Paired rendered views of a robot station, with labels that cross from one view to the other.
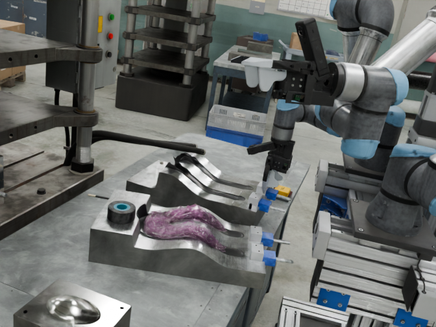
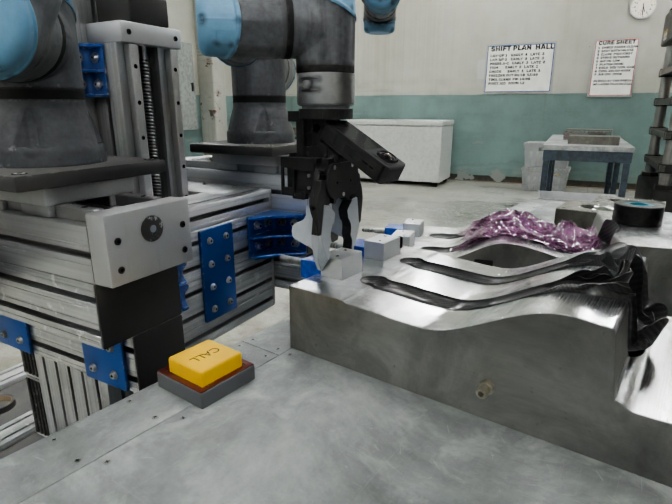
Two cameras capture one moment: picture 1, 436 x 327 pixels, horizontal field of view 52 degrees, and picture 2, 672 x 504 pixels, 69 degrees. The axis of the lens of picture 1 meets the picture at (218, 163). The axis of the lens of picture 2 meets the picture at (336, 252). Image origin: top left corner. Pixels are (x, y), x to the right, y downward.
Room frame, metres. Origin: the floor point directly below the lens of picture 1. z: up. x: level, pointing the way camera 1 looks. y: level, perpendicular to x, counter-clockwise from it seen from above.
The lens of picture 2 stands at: (2.17, 0.03, 1.11)
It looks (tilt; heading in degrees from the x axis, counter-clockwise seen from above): 16 degrees down; 200
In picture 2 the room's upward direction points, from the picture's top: straight up
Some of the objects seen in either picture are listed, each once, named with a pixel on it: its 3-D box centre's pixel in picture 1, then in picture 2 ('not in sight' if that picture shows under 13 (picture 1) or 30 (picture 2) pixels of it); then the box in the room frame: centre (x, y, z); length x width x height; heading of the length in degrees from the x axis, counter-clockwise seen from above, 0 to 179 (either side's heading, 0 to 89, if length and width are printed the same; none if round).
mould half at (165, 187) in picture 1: (201, 185); (511, 314); (1.57, 0.05, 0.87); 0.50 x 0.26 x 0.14; 73
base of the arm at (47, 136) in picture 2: (377, 152); (43, 126); (1.65, -0.59, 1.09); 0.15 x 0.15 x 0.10
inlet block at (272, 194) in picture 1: (274, 194); (315, 265); (1.54, -0.23, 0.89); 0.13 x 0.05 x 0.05; 74
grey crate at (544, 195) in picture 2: not in sight; (575, 209); (-2.19, 0.53, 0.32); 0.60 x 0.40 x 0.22; 89
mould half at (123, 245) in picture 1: (183, 235); (525, 248); (1.20, 0.07, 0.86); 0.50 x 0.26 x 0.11; 91
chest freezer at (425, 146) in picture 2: not in sight; (398, 150); (-5.47, -1.69, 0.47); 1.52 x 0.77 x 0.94; 85
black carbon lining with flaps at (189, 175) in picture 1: (206, 175); (505, 272); (1.56, 0.04, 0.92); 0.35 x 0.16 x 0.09; 73
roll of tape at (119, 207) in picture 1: (121, 211); (637, 213); (1.15, 0.25, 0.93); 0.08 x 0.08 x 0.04
